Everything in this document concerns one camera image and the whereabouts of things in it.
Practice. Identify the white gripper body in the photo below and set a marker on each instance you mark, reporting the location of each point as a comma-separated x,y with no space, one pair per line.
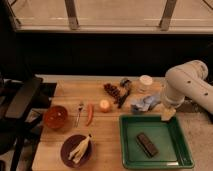
167,113

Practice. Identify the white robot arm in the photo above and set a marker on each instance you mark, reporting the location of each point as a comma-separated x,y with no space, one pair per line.
188,80

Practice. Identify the green plastic tray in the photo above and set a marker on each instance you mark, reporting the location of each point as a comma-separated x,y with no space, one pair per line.
168,138

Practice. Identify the blue crumpled cloth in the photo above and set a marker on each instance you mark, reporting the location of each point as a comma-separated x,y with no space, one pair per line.
145,104

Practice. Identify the dark brown rectangular block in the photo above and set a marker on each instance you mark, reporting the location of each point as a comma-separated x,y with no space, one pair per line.
147,145

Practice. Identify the dark grape bunch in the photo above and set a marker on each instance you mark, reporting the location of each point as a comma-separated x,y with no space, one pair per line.
113,91

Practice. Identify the orange round fruit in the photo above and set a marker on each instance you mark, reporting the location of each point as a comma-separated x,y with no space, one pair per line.
104,106

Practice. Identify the small metal fork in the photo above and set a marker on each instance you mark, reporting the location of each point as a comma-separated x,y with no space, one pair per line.
80,108

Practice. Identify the peeled banana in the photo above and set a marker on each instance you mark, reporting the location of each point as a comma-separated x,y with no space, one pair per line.
79,151

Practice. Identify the dark maroon plate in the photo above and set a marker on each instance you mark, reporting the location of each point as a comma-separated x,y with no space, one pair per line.
69,145

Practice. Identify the orange translucent bowl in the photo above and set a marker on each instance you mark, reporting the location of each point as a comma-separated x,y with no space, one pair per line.
55,117

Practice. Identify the black office chair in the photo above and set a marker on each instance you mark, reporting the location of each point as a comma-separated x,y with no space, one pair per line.
19,99

